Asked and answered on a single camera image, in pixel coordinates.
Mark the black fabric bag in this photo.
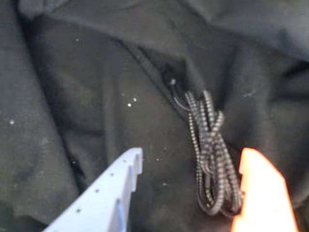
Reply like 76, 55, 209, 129
0, 0, 309, 232

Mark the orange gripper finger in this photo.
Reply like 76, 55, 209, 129
231, 147, 299, 232

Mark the black braided USB cable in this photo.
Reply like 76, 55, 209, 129
168, 77, 245, 218

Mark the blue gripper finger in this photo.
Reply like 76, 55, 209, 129
43, 147, 144, 232

